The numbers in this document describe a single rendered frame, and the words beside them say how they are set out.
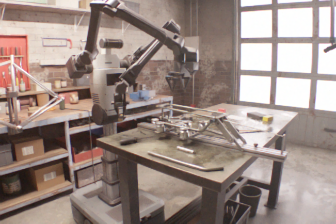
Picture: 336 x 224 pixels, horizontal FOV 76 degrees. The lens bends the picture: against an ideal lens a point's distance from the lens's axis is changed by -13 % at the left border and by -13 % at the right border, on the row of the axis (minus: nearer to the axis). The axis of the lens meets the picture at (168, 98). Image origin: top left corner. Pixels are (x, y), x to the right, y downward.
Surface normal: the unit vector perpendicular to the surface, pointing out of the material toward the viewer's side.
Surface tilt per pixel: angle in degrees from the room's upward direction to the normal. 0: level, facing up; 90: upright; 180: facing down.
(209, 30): 90
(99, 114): 90
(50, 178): 90
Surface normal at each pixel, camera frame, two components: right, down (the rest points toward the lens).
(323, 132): -0.64, 0.11
